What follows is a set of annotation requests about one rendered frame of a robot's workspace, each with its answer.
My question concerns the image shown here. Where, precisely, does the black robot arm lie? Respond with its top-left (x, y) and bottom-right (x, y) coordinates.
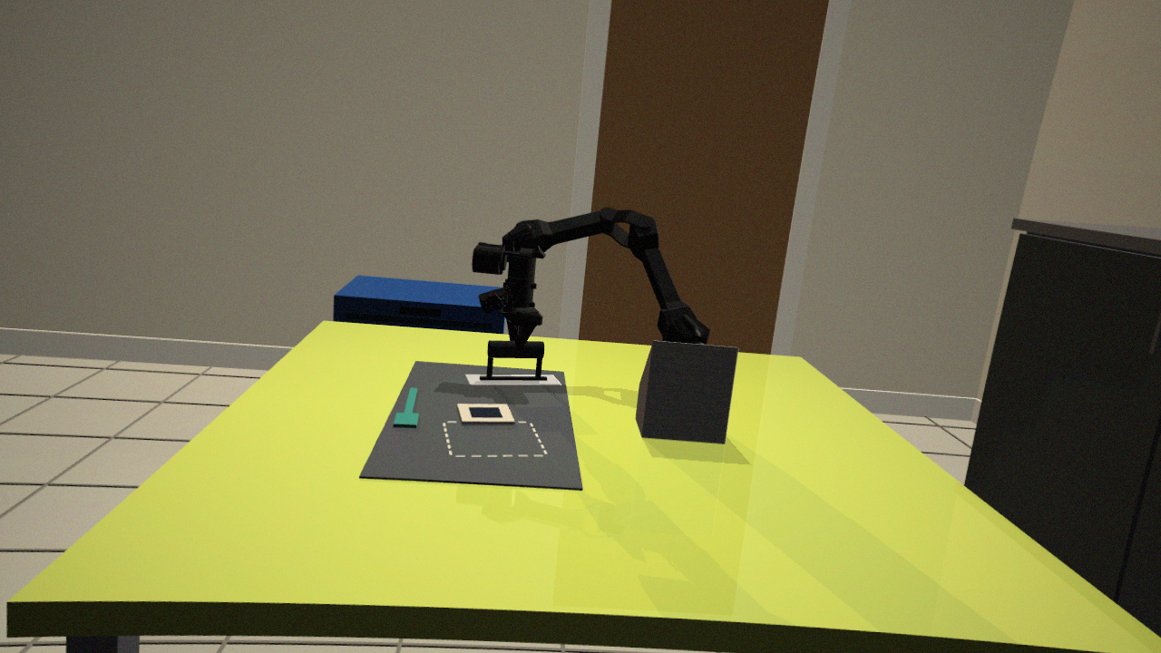
top-left (473, 208), bottom-right (711, 345)

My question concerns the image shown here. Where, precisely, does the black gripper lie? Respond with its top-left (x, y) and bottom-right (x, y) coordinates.
top-left (500, 277), bottom-right (542, 352)

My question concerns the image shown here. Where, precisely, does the cream square tile with dark centre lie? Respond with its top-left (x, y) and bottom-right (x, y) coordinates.
top-left (457, 404), bottom-right (515, 424)

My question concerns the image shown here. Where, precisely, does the teal small trowel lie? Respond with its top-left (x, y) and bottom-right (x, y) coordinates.
top-left (394, 387), bottom-right (419, 428)

